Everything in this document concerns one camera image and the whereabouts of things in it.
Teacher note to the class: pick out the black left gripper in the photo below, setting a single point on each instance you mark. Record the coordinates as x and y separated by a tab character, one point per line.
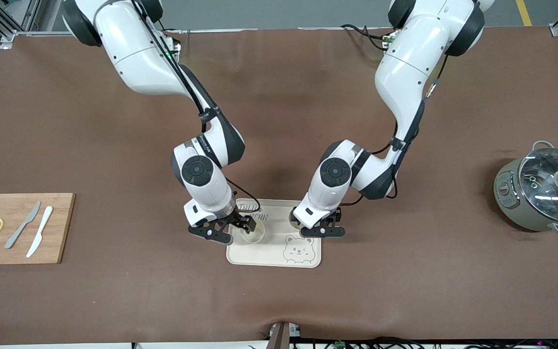
335	215

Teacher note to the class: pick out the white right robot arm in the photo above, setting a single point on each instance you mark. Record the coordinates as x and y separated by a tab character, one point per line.
133	58

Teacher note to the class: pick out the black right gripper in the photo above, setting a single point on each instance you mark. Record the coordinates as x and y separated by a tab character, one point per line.
238	219

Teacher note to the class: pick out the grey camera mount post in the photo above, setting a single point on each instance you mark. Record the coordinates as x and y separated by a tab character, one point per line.
279	337

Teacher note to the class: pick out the grey plastic knife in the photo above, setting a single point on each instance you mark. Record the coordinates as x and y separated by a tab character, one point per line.
22	225

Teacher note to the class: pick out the cream bear print tray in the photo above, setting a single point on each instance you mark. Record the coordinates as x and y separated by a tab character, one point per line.
269	254

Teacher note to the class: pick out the white IKEA cup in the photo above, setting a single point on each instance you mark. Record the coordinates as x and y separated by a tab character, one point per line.
294	219
254	237

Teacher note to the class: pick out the glass pot lid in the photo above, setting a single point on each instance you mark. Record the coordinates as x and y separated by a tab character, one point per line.
550	186

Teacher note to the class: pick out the grey-green electric cooking pot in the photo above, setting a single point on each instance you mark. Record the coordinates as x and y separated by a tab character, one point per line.
509	206

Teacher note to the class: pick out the white plastic knife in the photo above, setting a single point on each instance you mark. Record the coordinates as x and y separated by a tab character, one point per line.
41	228

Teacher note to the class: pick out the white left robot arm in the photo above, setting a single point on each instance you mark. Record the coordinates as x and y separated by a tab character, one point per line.
414	58

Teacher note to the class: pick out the wooden cutting board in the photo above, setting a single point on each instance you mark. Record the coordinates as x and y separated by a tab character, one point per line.
58	242

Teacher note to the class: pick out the brown table cover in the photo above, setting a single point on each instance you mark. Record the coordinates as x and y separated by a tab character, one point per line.
279	97

